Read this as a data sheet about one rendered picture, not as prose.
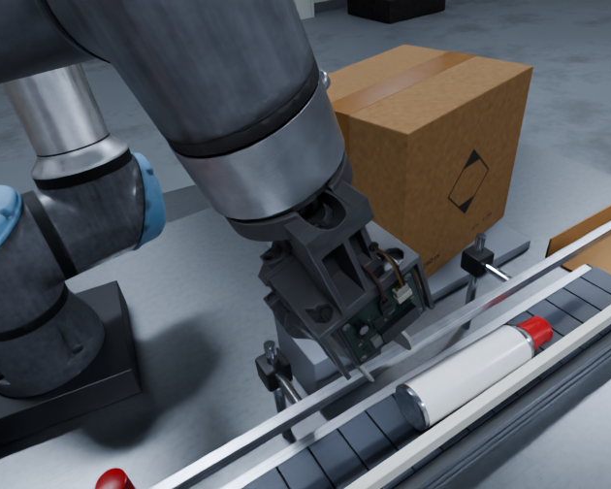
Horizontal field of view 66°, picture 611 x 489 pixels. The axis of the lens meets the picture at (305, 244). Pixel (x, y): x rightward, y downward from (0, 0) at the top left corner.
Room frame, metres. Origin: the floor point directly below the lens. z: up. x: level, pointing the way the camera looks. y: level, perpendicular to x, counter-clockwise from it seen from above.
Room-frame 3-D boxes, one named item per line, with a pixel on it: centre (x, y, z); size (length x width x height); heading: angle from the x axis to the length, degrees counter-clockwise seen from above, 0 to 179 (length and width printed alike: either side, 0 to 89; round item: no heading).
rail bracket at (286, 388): (0.30, 0.04, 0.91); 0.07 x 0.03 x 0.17; 28
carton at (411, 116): (0.69, -0.17, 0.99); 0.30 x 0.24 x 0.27; 129
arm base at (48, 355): (0.46, 0.37, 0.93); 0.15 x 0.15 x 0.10
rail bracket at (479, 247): (0.44, -0.23, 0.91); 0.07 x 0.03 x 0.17; 28
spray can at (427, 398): (0.34, -0.18, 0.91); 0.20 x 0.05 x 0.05; 116
